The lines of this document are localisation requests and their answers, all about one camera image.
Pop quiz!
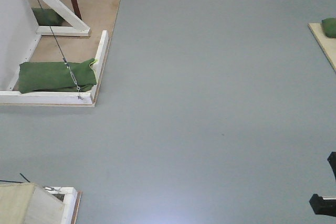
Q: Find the black robot gripper part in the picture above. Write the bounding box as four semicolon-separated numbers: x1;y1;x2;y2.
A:
327;152;336;178

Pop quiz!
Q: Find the plywood door base platform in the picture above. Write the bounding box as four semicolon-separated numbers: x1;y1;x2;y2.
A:
1;0;120;107

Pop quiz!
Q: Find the green sandbag far right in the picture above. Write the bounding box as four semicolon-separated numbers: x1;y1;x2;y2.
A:
321;17;336;38

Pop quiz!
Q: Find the white edge board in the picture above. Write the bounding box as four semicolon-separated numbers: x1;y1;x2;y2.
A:
91;30;109;104

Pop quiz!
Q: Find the green sandbag front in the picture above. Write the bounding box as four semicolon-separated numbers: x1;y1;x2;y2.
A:
17;58;97;93

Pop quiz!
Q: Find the green sandbag behind brace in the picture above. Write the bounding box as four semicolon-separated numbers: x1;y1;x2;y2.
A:
32;8;64;26

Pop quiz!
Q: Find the white front base board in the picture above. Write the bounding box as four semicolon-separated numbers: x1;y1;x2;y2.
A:
1;91;94;105

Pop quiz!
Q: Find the steel guy wire turnbuckle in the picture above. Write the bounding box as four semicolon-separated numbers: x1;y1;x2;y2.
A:
37;0;83;100

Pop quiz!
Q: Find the white diagonal brace frame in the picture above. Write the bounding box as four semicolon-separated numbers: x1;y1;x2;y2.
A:
36;0;90;37

